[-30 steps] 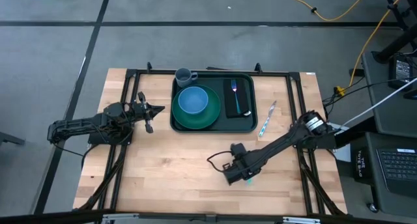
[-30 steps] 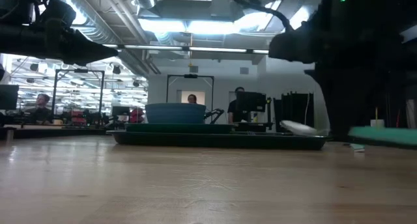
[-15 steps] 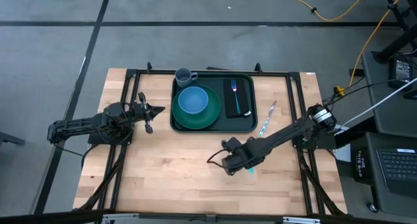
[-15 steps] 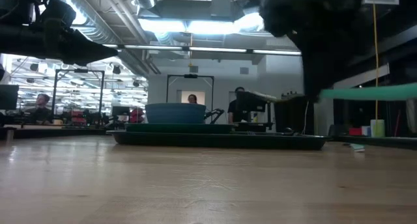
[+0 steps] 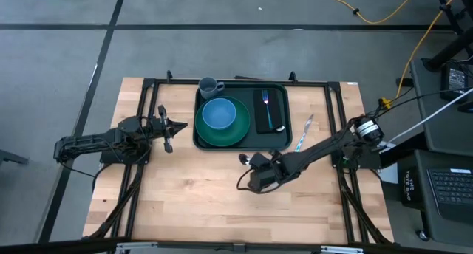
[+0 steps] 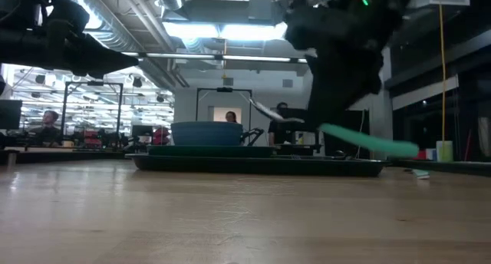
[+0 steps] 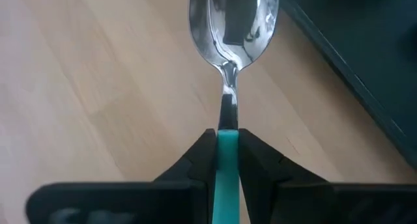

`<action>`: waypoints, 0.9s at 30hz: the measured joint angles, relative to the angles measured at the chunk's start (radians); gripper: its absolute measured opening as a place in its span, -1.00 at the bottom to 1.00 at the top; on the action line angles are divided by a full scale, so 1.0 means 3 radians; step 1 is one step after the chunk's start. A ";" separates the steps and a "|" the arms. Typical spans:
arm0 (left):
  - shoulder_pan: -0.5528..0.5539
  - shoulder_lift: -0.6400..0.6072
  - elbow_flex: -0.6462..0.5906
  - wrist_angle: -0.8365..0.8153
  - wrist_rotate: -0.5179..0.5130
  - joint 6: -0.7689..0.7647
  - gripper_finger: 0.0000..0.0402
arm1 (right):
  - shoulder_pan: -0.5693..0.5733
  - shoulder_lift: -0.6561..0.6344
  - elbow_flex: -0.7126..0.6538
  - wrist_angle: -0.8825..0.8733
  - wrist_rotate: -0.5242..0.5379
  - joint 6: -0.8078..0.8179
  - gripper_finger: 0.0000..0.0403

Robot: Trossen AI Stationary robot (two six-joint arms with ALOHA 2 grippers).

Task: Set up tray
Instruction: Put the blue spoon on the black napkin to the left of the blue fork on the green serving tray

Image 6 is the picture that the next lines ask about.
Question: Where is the small black monitor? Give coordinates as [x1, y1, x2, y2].
[130, 124, 154, 139]

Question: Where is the blue bowl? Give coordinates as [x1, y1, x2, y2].
[170, 120, 245, 147]

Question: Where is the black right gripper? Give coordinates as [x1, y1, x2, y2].
[285, 5, 392, 129]

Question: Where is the pale green cylinder container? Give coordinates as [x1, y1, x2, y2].
[436, 140, 454, 163]

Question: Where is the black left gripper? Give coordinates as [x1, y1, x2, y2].
[38, 0, 139, 79]

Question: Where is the dark green serving tray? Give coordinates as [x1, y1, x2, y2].
[125, 152, 389, 177]

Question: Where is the yellow pendant cord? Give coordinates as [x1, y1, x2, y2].
[221, 38, 229, 80]

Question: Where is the grey ceiling box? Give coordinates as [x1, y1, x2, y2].
[248, 0, 274, 21]

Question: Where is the rectangular ceiling light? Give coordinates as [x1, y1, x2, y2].
[163, 21, 288, 42]

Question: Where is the black curtain panel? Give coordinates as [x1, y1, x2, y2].
[324, 109, 371, 160]

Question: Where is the teal-handled spoon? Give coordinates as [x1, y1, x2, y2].
[248, 97, 420, 159]

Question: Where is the long light strip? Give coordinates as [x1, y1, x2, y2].
[121, 51, 310, 65]

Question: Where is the black background desk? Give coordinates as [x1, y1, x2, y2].
[274, 143, 323, 157]

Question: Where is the black gantry frame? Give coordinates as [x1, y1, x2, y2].
[62, 81, 124, 137]
[195, 87, 253, 134]

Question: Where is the black aluminium table frame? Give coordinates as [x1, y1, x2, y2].
[0, 148, 491, 179]

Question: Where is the yellow hanging cord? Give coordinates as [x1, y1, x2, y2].
[438, 5, 449, 142]

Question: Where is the pink chair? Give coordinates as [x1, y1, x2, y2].
[153, 126, 172, 147]

